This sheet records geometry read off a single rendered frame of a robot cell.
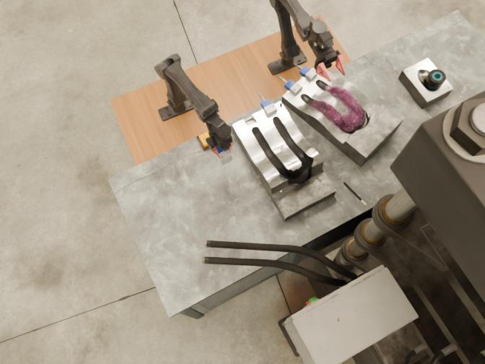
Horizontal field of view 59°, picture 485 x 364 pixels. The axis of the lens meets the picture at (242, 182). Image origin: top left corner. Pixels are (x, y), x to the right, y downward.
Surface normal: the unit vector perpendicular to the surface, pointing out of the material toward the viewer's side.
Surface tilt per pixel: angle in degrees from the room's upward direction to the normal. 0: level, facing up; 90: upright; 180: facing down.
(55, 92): 0
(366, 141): 0
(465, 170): 0
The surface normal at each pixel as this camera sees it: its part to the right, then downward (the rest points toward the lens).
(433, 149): -0.88, 0.45
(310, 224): -0.04, -0.35
